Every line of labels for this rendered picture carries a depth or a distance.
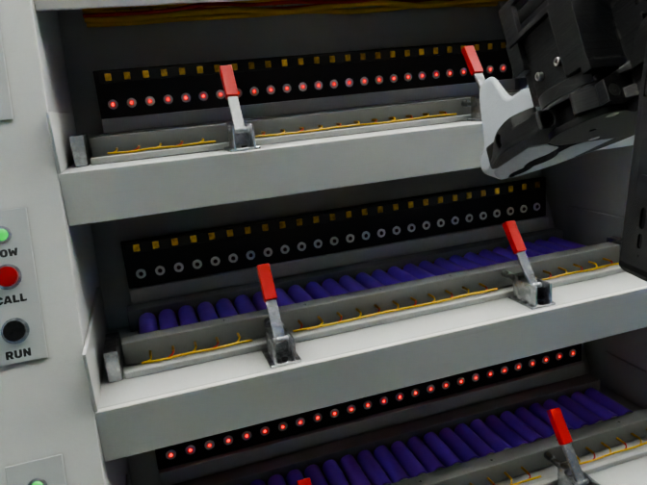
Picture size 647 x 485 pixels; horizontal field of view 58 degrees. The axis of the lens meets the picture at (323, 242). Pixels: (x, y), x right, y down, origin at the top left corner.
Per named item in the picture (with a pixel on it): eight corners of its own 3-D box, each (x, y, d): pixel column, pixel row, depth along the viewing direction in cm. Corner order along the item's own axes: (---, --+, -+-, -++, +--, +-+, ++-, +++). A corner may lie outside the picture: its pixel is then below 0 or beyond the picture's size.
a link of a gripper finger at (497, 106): (474, 108, 43) (552, 41, 34) (494, 186, 42) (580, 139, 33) (435, 112, 42) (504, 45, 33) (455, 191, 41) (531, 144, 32)
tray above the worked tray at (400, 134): (642, 143, 66) (647, 13, 63) (68, 226, 50) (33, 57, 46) (530, 138, 85) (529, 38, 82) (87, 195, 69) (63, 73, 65)
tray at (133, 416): (688, 317, 64) (694, 232, 61) (104, 463, 47) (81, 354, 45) (563, 270, 83) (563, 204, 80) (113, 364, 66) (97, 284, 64)
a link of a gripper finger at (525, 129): (529, 137, 37) (629, 74, 29) (536, 164, 37) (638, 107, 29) (464, 145, 36) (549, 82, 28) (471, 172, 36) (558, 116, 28)
